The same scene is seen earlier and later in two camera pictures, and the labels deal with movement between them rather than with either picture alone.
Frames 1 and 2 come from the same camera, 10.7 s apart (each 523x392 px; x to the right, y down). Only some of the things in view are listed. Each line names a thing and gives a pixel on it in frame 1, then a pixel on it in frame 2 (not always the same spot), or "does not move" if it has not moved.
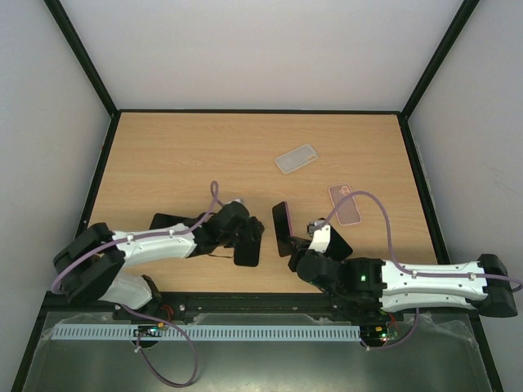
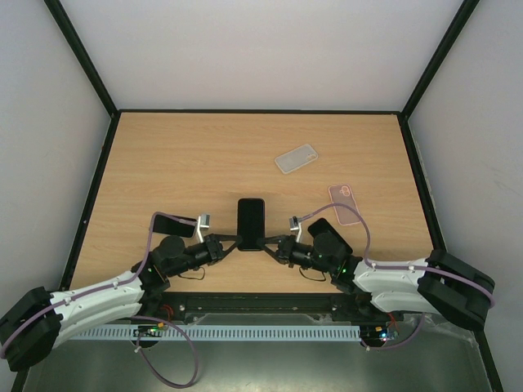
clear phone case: [296, 158] does not move
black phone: [160, 220] does not move
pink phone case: [347, 212] does not move
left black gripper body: [249, 233] -> [207, 256]
